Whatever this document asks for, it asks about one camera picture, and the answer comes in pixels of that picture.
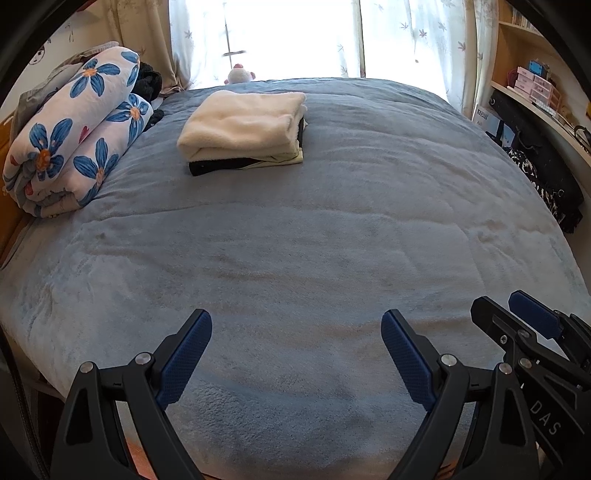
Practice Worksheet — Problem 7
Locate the black white patterned cloth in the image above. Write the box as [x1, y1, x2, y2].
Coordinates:
[505, 147, 568, 222]

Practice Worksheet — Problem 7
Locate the grey cloth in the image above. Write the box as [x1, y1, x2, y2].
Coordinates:
[14, 41, 121, 130]

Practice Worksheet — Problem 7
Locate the blue fleece blanket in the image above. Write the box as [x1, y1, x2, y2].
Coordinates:
[0, 77, 591, 480]

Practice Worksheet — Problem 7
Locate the white blue printed box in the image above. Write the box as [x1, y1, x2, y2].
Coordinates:
[472, 104, 515, 148]

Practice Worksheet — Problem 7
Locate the beige floral curtain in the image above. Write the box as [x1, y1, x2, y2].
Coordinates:
[104, 0, 190, 95]
[462, 0, 502, 116]

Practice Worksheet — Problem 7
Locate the pink drawer organizer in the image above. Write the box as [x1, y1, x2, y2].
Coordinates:
[508, 66, 561, 109]

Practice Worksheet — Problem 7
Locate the pale yellow black garment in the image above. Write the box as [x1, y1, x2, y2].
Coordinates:
[187, 117, 306, 177]

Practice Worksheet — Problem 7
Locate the sheer leaf-print curtain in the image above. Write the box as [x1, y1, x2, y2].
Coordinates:
[360, 0, 476, 114]
[168, 0, 363, 90]

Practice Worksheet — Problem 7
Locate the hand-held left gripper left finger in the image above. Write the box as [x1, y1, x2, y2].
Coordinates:
[50, 308, 213, 480]

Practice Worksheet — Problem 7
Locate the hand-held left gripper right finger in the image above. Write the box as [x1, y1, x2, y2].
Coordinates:
[381, 309, 541, 480]

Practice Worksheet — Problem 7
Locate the row of books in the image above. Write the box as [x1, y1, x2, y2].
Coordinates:
[510, 4, 543, 35]

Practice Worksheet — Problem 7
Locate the white pink plush toy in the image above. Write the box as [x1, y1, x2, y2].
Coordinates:
[225, 63, 254, 85]

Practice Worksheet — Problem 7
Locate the black clothes pile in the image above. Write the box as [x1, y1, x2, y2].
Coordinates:
[136, 61, 166, 134]

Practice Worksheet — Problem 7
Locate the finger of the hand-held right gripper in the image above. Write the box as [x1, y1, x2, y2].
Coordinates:
[470, 296, 539, 371]
[508, 290, 591, 352]

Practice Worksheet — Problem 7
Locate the wooden shelf unit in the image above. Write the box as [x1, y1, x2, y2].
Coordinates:
[489, 0, 591, 121]

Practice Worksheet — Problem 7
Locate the cream fluffy cardigan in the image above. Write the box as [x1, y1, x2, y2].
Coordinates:
[177, 90, 308, 163]

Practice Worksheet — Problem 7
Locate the black hanging bag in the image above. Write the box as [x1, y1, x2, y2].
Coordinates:
[489, 90, 585, 234]

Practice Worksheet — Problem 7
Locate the blue floral rolled quilt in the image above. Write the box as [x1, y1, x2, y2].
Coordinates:
[2, 45, 154, 219]

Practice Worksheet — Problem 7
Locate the white curved desk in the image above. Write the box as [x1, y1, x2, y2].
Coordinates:
[490, 80, 591, 167]

